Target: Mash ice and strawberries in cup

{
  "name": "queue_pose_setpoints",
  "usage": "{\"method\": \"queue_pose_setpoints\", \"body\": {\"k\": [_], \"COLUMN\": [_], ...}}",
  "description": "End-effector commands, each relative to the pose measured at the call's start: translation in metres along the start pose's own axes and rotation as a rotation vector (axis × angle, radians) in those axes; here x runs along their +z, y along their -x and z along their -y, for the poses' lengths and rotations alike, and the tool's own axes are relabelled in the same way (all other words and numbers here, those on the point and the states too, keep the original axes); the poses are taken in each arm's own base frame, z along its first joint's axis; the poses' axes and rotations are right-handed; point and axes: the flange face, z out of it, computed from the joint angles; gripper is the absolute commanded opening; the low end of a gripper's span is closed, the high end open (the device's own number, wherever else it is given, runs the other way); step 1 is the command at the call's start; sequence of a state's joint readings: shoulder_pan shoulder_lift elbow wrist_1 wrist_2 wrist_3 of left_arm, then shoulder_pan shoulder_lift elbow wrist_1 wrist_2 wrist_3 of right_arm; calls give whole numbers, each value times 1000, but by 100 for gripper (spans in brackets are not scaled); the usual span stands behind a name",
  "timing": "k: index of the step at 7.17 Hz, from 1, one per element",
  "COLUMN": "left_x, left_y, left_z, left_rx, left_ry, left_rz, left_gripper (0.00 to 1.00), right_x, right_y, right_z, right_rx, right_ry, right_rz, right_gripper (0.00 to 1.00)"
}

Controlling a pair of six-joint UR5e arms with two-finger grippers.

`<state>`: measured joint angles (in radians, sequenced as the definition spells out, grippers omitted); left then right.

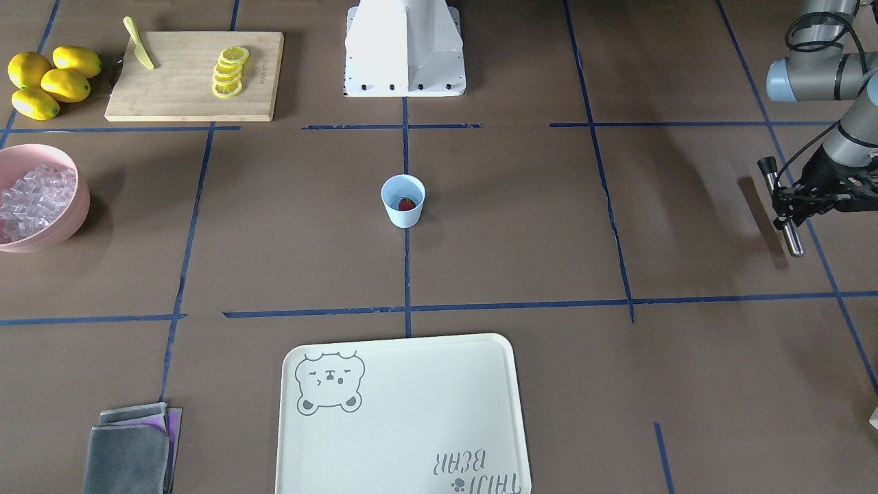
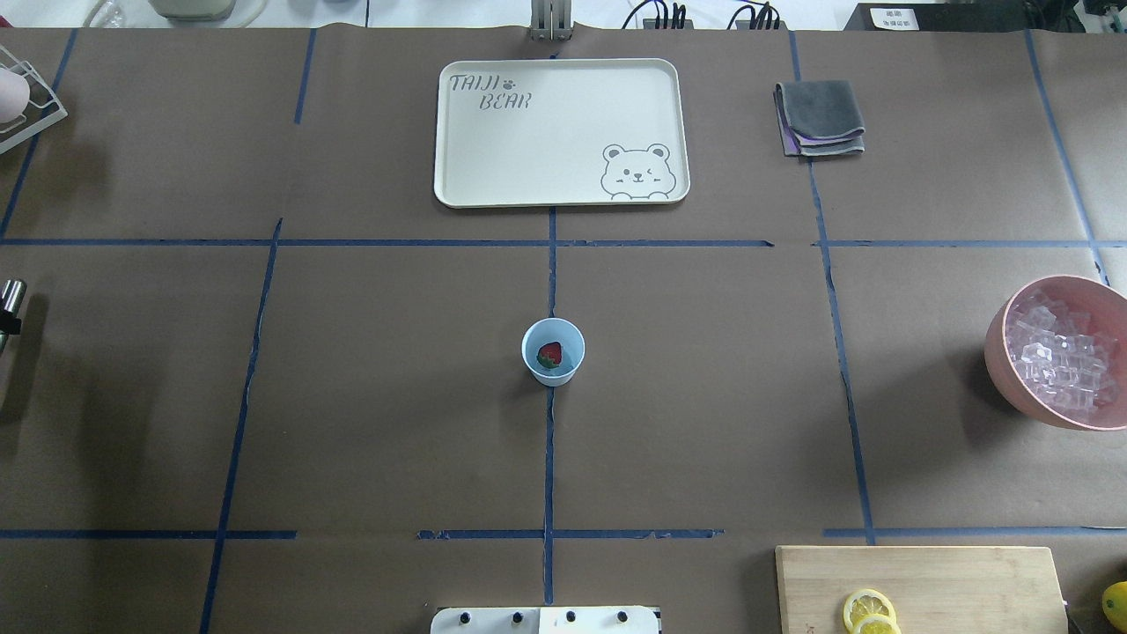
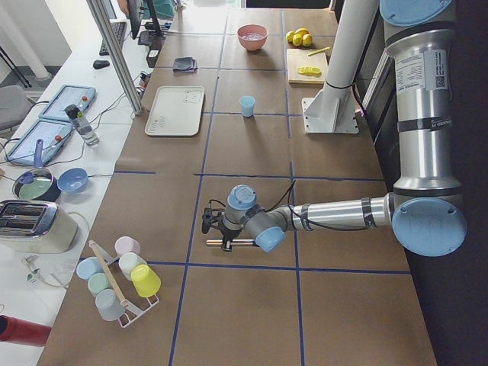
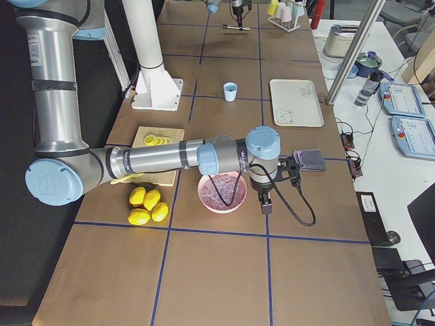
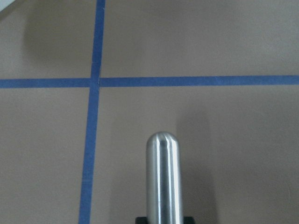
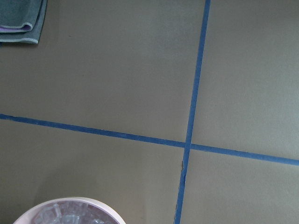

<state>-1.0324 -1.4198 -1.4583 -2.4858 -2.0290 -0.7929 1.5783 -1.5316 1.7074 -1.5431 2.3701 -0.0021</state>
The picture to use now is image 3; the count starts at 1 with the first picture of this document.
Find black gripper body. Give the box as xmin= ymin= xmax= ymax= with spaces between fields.
xmin=220 ymin=223 xmax=242 ymax=240

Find steel muddler black handle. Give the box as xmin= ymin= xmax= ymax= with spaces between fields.
xmin=206 ymin=239 xmax=256 ymax=247

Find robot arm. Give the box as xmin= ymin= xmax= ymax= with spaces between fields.
xmin=202 ymin=1 xmax=467 ymax=257

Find yellow cup on rack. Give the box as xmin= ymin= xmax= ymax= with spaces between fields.
xmin=130 ymin=264 xmax=162 ymax=298

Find white cup on rack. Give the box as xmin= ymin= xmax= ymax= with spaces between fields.
xmin=118 ymin=252 xmax=147 ymax=281

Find pink cup on rack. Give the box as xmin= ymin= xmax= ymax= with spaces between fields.
xmin=114 ymin=236 xmax=141 ymax=257

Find grey cup on rack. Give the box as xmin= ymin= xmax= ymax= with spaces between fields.
xmin=95 ymin=288 xmax=125 ymax=321

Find green cup on rack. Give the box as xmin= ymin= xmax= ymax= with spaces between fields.
xmin=88 ymin=273 xmax=111 ymax=297

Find light blue plastic cup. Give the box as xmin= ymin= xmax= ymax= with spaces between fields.
xmin=239 ymin=95 xmax=255 ymax=117

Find blue cup on rack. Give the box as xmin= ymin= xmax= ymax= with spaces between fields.
xmin=75 ymin=257 xmax=103 ymax=281

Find clear ice cubes pile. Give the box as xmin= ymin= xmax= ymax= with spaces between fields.
xmin=241 ymin=32 xmax=263 ymax=42

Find cream bear serving tray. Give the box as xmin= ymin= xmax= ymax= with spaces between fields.
xmin=144 ymin=86 xmax=205 ymax=136

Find blue bowl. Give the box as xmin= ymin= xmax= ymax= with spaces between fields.
xmin=57 ymin=168 xmax=88 ymax=193

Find folded grey cloth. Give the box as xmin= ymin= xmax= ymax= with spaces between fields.
xmin=172 ymin=56 xmax=197 ymax=72

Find lemon slices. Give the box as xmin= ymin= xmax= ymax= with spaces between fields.
xmin=297 ymin=66 xmax=322 ymax=76

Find clear water bottle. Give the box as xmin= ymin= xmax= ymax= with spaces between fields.
xmin=64 ymin=104 xmax=99 ymax=146

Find wooden cutting board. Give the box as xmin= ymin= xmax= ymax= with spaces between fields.
xmin=287 ymin=49 xmax=329 ymax=85

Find blue pot with lid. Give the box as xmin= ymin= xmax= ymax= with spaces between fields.
xmin=12 ymin=139 xmax=60 ymax=202

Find steel toaster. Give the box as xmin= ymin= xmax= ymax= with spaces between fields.
xmin=1 ymin=200 xmax=78 ymax=254

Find pink bowl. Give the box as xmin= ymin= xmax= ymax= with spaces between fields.
xmin=237 ymin=24 xmax=268 ymax=51

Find blue teach pendant near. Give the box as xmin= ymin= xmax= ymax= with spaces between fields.
xmin=5 ymin=118 xmax=75 ymax=167

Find blue teach pendant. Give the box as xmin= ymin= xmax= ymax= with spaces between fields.
xmin=5 ymin=118 xmax=75 ymax=167
xmin=38 ymin=85 xmax=96 ymax=121

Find blue teach pendant far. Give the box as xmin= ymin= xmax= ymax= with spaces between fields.
xmin=38 ymin=85 xmax=96 ymax=121

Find black computer mouse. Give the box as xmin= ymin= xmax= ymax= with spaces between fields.
xmin=92 ymin=59 xmax=110 ymax=70

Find red bottle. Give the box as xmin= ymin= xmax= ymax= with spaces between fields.
xmin=1 ymin=315 xmax=52 ymax=347

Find black keyboard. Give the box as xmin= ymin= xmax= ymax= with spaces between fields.
xmin=98 ymin=21 xmax=127 ymax=56

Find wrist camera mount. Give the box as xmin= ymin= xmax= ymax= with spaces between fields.
xmin=201 ymin=199 xmax=226 ymax=234

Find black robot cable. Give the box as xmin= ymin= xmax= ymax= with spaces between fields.
xmin=207 ymin=179 xmax=369 ymax=232

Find white wire cup rack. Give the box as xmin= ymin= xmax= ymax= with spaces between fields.
xmin=88 ymin=239 xmax=160 ymax=329

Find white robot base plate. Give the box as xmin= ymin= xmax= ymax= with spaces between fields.
xmin=301 ymin=85 xmax=359 ymax=134

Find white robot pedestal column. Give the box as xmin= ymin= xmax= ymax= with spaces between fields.
xmin=323 ymin=0 xmax=379 ymax=90

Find aluminium frame post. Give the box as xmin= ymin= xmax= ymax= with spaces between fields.
xmin=86 ymin=0 xmax=143 ymax=116

